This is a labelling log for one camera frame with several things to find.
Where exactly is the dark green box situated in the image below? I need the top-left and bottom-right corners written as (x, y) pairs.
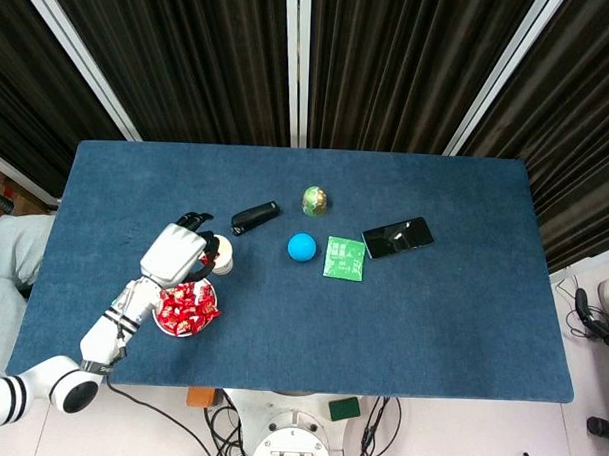
top-left (327, 395), bottom-right (363, 424)

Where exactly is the white low frame rail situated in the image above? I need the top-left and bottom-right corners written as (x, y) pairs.
top-left (0, 146), bottom-right (64, 207)
top-left (547, 240), bottom-right (609, 280)

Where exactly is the black stapler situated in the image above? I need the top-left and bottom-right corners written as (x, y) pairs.
top-left (229, 199), bottom-right (280, 238)

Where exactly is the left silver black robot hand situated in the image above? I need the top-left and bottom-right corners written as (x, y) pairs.
top-left (138, 210), bottom-right (222, 290)

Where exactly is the white paper cup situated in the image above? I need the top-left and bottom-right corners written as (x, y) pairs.
top-left (210, 233), bottom-right (236, 276)

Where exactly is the black smartphone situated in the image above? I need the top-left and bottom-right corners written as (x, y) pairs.
top-left (360, 214), bottom-right (436, 264)

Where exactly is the black floor cable bundle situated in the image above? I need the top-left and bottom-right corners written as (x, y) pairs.
top-left (550, 274), bottom-right (604, 340)
top-left (339, 394), bottom-right (405, 456)
top-left (200, 390), bottom-right (254, 456)

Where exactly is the white frame post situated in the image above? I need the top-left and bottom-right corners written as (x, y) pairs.
top-left (9, 0), bottom-right (147, 143)
top-left (442, 0), bottom-right (567, 161)
top-left (279, 0), bottom-right (313, 149)

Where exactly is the green gold domed tin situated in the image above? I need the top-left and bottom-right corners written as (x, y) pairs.
top-left (300, 185), bottom-right (331, 219)

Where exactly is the orange box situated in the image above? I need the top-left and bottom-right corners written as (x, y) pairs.
top-left (186, 386), bottom-right (216, 409)

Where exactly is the blue foam ball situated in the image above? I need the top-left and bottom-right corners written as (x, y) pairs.
top-left (286, 231), bottom-right (319, 264)

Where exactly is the round metal plate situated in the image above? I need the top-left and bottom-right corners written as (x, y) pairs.
top-left (150, 275), bottom-right (220, 339)

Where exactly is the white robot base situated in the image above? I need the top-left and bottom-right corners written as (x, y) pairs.
top-left (220, 388), bottom-right (370, 456)

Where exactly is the blue table cloth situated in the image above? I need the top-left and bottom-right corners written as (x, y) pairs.
top-left (4, 137), bottom-right (583, 405)

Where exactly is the small black block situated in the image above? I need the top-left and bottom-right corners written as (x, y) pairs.
top-left (585, 416), bottom-right (609, 440)

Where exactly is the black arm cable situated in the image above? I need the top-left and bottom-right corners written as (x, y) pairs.
top-left (101, 375), bottom-right (216, 456)

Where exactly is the heap of red candies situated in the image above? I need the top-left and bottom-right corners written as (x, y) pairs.
top-left (158, 281), bottom-right (223, 336)

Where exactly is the green sachet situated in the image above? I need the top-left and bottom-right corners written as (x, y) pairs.
top-left (322, 235), bottom-right (367, 282)

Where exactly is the person in grey clothes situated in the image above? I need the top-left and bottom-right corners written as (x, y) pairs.
top-left (0, 212), bottom-right (56, 383)

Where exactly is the black pleated curtain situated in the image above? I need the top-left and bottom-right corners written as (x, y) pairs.
top-left (457, 0), bottom-right (609, 275)
top-left (304, 0), bottom-right (537, 158)
top-left (0, 0), bottom-right (129, 198)
top-left (36, 0), bottom-right (296, 148)

